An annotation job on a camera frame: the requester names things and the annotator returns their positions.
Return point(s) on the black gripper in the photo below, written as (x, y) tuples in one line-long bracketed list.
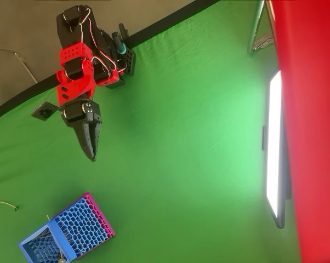
[(81, 115)]

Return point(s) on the thin beige stick with nut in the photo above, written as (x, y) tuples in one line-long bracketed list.
[(61, 260)]

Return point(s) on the black perforated arm base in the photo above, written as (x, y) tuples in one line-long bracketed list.
[(129, 59)]

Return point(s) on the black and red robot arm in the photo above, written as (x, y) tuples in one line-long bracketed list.
[(74, 54)]

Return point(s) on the blue mesh basket magenta base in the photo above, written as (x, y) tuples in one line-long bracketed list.
[(82, 224)]

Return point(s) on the green cloth with black edge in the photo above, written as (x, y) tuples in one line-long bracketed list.
[(181, 137)]

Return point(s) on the chrome tube stand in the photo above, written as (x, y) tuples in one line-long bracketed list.
[(255, 30)]

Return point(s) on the red blurred panel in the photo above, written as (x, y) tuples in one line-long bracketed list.
[(318, 109)]

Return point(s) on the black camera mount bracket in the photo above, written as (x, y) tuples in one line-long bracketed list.
[(44, 111)]

